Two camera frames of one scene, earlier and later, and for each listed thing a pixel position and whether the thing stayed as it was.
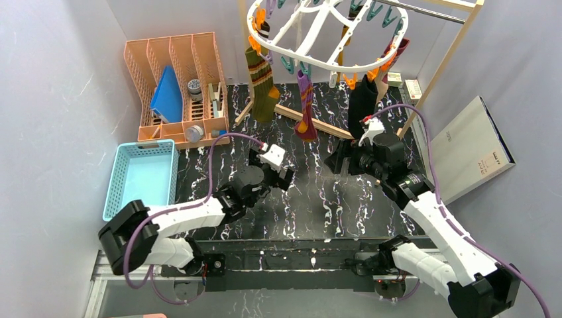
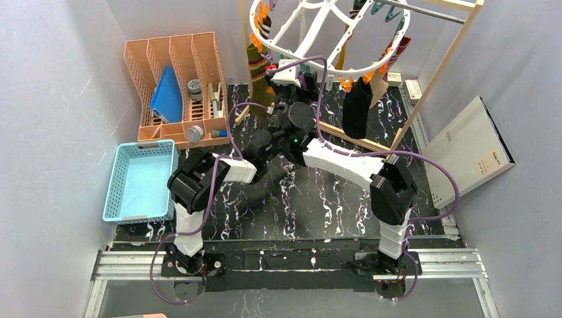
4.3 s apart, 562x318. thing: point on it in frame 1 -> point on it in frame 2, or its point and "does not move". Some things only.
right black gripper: (344, 157) -> (276, 89)
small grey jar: (194, 86) does not move
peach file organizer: (179, 89) does not move
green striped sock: (264, 93) does not move
